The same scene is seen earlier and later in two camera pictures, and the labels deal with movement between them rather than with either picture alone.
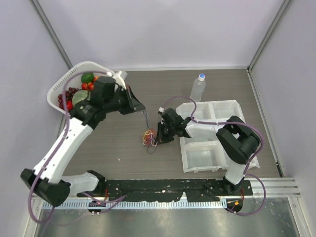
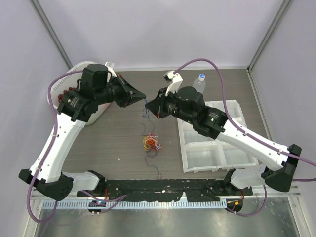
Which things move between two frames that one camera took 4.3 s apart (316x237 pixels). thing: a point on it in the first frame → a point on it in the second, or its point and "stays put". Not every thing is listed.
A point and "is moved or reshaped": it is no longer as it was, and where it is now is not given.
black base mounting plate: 169,190 stays put
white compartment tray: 199,154 stays put
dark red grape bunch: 69,96 stays put
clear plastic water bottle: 198,88 stays put
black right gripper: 161,138 → 157,106
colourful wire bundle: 149,138 is moved or reshaped
